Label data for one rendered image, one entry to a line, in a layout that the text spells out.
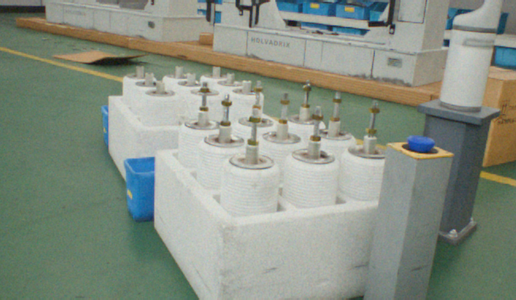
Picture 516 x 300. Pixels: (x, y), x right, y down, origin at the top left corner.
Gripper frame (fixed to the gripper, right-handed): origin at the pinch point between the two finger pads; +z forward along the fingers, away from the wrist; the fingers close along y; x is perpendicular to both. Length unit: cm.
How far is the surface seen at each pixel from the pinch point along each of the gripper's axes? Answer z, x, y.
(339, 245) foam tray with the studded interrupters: 35.6, 15.4, -18.4
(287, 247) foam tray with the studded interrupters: 34.3, 18.0, -8.6
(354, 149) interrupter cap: 21.7, 4.7, -23.3
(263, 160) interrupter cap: 21.8, 11.2, -4.9
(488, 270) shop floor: 47, 6, -56
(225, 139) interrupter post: 21.2, 1.0, 0.2
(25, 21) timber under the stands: 42, -447, 128
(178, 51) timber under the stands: 42, -287, -6
